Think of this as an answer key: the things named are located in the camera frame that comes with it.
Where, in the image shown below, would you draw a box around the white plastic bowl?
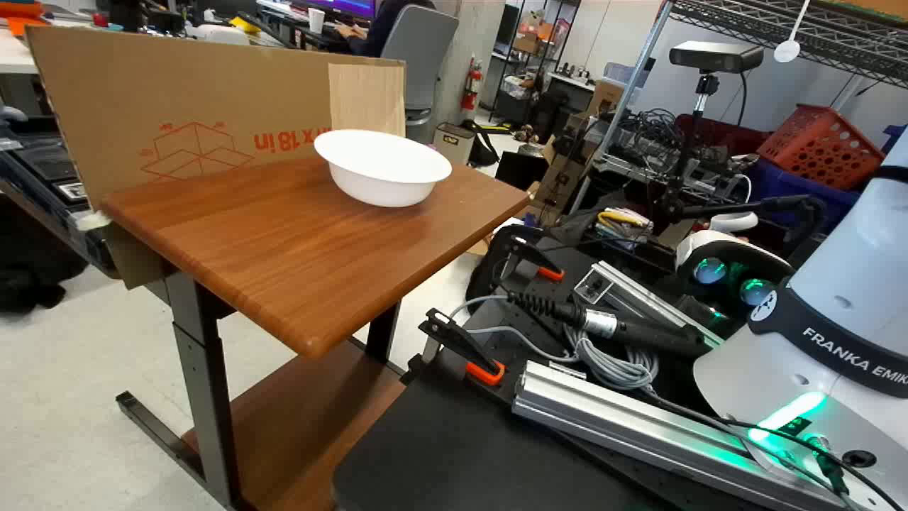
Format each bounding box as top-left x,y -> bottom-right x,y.
312,128 -> 454,211

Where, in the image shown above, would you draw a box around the black clamp orange trigger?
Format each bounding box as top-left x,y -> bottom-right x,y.
412,306 -> 513,393
466,223 -> 570,316

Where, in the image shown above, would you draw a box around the stacked cardboard boxes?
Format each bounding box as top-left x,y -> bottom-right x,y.
530,111 -> 593,224

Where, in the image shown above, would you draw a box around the black camera stand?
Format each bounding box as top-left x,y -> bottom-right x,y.
682,69 -> 727,209

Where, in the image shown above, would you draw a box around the black perforated base board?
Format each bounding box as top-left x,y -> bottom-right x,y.
332,240 -> 788,511

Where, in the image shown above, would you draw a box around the grey office chair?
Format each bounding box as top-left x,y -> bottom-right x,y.
381,3 -> 463,132

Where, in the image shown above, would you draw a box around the grey coiled cable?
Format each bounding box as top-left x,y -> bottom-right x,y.
444,292 -> 664,393

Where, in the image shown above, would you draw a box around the aluminium extrusion rail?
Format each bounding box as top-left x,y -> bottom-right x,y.
507,362 -> 855,511

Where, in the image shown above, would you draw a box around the black camera on stand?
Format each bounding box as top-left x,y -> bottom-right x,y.
666,38 -> 766,74

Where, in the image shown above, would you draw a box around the red fire extinguisher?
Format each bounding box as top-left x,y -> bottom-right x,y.
456,58 -> 485,115

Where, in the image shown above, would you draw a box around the blue plastic bin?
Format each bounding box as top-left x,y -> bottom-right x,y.
749,156 -> 859,233

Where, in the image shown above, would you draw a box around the white round hanging object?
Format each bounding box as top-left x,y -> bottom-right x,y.
771,0 -> 814,69

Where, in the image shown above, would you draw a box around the white device teal lights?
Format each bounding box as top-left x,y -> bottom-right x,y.
672,224 -> 795,321

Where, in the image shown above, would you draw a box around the wooden table lower shelf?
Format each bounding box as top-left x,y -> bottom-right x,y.
181,338 -> 408,511

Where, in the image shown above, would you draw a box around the yellow flat object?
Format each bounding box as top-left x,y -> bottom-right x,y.
595,204 -> 656,233

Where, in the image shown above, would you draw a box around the seated person dark clothes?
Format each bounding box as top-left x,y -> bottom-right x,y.
320,0 -> 434,58

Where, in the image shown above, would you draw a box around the red plastic basket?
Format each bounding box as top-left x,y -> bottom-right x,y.
756,104 -> 885,194

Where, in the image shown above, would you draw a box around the brown cardboard sheet orange print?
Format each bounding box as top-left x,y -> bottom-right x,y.
25,25 -> 408,209

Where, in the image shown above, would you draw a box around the metal wire shelf rack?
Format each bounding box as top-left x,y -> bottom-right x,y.
591,0 -> 908,167

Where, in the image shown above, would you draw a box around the black desk with equipment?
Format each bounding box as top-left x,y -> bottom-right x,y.
0,111 -> 122,316

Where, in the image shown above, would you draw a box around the long black clamp handle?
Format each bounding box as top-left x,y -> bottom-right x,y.
505,284 -> 706,358

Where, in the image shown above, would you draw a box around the silver metal bracket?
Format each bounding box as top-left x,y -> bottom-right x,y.
570,261 -> 727,352

